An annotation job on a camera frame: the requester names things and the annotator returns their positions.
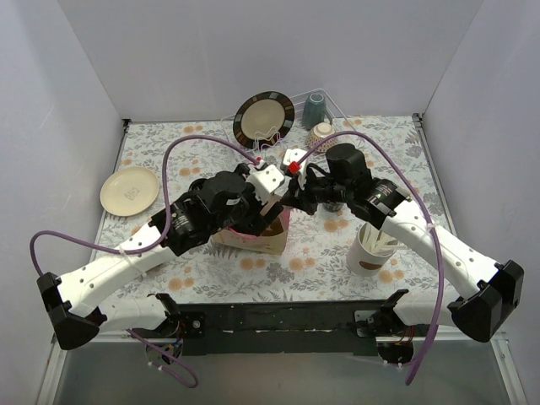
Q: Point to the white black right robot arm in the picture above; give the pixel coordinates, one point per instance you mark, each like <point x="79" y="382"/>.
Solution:
<point x="483" y="292"/>

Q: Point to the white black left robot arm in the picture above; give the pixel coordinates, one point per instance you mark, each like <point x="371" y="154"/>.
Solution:
<point x="74" y="301"/>

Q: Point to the white wire dish rack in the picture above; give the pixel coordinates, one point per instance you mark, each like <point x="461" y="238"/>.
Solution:
<point x="296" y="138"/>

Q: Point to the black plastic lid stack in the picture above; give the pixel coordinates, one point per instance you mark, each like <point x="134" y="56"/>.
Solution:
<point x="198" y="185"/>

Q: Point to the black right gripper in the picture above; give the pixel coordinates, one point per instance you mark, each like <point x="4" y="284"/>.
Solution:
<point x="305" y="196"/>

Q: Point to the aluminium frame rail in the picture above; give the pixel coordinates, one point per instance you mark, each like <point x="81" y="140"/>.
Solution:
<point x="285" y="367"/>

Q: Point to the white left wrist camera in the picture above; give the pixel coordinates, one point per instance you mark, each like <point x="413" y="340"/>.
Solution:
<point x="266" y="182"/>

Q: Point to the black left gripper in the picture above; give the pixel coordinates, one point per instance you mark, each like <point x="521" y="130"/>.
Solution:
<point x="256" y="217"/>

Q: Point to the dark rimmed plate in rack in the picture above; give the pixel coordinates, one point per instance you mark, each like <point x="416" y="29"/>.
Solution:
<point x="264" y="119"/>

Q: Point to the cream plate on table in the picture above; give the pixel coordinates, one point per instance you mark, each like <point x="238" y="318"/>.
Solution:
<point x="129" y="191"/>

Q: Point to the grey green mug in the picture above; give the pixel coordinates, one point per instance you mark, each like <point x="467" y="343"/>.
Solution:
<point x="315" y="111"/>

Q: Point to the white cup with stirrers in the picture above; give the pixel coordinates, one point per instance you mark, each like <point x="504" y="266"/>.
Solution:
<point x="370" y="251"/>

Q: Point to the patterned ceramic bowl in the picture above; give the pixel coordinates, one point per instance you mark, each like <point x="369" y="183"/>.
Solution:
<point x="318" y="132"/>

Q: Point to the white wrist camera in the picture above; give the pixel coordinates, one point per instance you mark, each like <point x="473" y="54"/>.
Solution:
<point x="266" y="182"/>
<point x="291" y="161"/>

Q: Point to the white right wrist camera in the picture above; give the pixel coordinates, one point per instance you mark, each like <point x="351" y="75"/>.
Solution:
<point x="291" y="161"/>

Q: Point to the paper bag pink handles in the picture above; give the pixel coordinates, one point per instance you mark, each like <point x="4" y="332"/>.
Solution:
<point x="272" y="241"/>

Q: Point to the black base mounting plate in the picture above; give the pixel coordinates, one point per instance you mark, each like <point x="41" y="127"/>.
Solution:
<point x="282" y="327"/>

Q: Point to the floral tablecloth mat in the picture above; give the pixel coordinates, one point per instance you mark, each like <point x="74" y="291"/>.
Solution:
<point x="313" y="266"/>

